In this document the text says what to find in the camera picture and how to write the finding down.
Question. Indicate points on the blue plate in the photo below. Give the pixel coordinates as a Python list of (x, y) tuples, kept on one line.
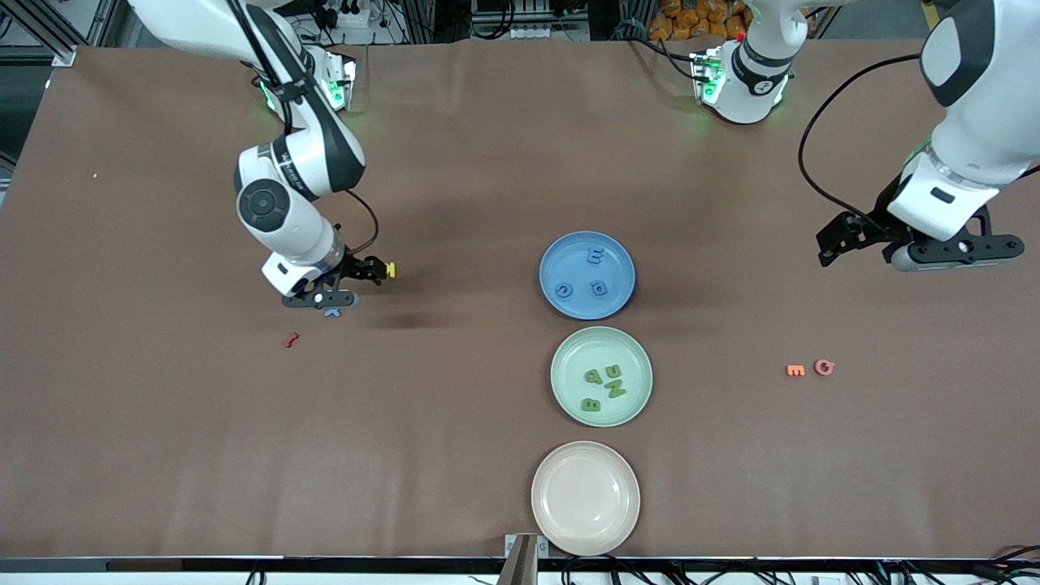
[(581, 272)]

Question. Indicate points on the green letter U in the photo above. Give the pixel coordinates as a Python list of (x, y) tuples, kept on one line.
[(610, 372)]

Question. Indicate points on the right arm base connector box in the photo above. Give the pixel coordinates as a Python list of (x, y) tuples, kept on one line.
[(340, 81)]

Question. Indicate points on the light green plate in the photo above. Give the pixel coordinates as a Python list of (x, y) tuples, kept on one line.
[(634, 406)]

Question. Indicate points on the orange letter E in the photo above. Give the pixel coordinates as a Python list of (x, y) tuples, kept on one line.
[(795, 370)]

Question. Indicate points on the aluminium frame profile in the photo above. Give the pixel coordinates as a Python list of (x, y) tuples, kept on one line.
[(67, 55)]

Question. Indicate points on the beige plate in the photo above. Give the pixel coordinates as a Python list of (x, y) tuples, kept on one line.
[(585, 498)]

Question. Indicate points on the green letter B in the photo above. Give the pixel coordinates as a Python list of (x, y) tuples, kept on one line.
[(590, 404)]

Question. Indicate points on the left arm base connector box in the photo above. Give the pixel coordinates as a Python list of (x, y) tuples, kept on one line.
[(707, 77)]

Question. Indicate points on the red letter J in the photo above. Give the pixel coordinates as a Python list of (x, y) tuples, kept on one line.
[(291, 340)]

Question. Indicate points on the brown table cover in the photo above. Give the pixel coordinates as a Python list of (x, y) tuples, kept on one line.
[(455, 455)]

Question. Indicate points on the blue letter E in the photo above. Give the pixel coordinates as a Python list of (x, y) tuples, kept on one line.
[(595, 257)]

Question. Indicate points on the metal table edge rail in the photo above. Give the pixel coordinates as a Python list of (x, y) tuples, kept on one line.
[(244, 564)]

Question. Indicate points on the pile of orange bags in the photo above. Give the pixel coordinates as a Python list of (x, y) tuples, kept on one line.
[(691, 20)]

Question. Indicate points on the blue letter C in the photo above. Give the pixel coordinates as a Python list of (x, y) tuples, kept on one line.
[(558, 289)]

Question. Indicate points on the metal table edge bracket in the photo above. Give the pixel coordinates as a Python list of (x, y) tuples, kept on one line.
[(524, 561)]

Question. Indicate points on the green letter P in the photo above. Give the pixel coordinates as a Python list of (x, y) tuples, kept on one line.
[(596, 377)]

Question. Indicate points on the pink letter G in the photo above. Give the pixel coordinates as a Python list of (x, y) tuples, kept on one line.
[(819, 368)]

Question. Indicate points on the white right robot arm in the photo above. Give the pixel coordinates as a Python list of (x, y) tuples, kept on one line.
[(264, 203)]

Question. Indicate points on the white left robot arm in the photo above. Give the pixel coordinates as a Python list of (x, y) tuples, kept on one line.
[(983, 73)]

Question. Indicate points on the white power strip with plugs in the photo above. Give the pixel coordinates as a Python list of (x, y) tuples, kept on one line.
[(349, 15)]

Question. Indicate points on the blue letter D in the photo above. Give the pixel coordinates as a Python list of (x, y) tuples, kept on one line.
[(595, 287)]

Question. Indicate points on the white empty power strip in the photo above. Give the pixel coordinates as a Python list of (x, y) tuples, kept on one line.
[(532, 28)]

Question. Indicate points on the green letter N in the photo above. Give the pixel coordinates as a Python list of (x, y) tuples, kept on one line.
[(615, 389)]

